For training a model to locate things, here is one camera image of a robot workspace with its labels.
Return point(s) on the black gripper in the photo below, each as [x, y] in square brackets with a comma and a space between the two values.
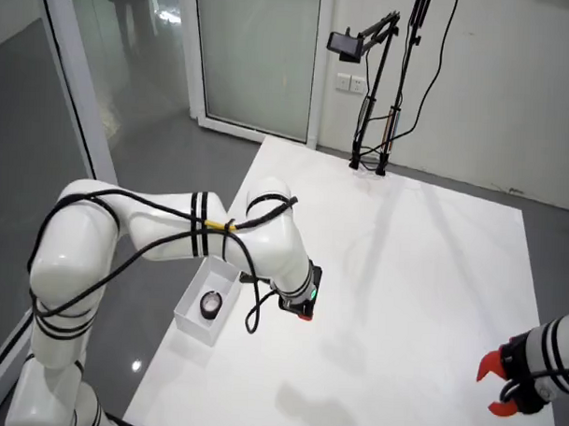
[517, 361]
[293, 307]

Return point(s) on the black tape roll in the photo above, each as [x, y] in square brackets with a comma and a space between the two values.
[211, 313]

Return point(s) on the white cardboard bin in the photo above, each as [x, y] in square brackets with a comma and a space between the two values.
[187, 312]

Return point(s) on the white framed glass door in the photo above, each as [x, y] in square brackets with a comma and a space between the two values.
[200, 79]

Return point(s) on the person in dark clothes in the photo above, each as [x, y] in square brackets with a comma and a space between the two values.
[132, 11]

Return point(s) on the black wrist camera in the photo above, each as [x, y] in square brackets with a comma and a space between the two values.
[247, 278]

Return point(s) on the white wall switch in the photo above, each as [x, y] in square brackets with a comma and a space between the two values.
[343, 82]

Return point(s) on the white wall socket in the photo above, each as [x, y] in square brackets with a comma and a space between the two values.
[358, 84]

